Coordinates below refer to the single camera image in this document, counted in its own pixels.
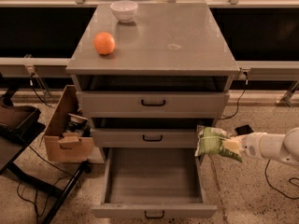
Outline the grey drawer cabinet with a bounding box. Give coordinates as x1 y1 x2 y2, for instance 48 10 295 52
65 2 240 165

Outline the black floor cable right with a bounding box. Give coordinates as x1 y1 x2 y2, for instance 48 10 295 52
263 159 299 201

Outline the metal guard railing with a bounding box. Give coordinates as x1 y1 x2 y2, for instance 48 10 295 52
0 0 299 107

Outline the grey top drawer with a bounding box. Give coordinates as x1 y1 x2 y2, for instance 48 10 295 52
77 91 229 119

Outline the white bowl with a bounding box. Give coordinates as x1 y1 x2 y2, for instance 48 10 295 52
110 0 138 22

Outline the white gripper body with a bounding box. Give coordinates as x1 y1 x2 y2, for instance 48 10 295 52
240 133 264 159

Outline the orange fruit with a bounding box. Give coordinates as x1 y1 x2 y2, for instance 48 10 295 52
93 32 115 55

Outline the black floor cable left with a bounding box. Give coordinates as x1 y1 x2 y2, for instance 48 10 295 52
16 145 82 224

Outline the black power adapter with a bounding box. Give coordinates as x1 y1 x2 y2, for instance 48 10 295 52
235 124 253 135

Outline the black floor cable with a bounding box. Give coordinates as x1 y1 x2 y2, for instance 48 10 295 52
16 145 82 224
263 159 299 201

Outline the green jalapeno chip bag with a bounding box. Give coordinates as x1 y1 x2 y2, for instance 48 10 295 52
194 126 242 162

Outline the black stand with tray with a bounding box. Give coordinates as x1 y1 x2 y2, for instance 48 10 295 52
0 89 92 224

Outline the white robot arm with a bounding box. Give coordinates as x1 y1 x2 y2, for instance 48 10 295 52
222 128 299 166

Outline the brown cardboard box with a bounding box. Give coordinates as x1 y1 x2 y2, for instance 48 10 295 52
44 85 94 162

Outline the cup inside cardboard box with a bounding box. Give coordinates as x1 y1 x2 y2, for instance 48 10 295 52
65 113 87 136

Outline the grey middle drawer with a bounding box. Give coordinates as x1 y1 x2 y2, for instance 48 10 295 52
92 129 199 148

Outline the grey open bottom drawer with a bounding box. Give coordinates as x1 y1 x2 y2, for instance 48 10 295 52
93 148 217 219

